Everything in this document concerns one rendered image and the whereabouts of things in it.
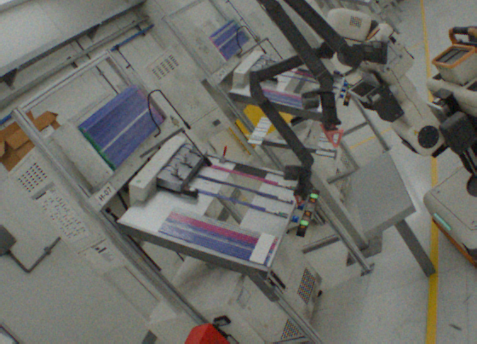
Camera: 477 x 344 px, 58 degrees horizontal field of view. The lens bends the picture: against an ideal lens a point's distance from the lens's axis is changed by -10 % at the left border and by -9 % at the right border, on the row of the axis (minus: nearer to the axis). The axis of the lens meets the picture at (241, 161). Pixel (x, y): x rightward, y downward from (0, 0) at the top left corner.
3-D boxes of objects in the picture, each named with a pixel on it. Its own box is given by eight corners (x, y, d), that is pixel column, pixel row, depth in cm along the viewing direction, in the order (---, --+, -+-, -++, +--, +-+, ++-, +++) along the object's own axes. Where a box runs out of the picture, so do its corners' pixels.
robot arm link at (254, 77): (241, 73, 205) (241, 74, 215) (253, 101, 207) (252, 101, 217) (332, 37, 205) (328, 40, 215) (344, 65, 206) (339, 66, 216)
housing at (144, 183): (186, 159, 262) (186, 137, 254) (144, 211, 223) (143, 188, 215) (173, 155, 264) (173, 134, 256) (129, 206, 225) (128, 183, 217)
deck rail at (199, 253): (267, 278, 194) (269, 267, 191) (266, 281, 193) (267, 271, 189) (119, 228, 210) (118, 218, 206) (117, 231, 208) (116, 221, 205)
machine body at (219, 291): (328, 284, 280) (270, 213, 265) (300, 377, 225) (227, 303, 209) (249, 307, 316) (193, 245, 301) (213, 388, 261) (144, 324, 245)
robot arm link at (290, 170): (313, 157, 211) (309, 155, 220) (287, 155, 211) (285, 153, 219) (309, 183, 213) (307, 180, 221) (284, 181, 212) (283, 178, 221)
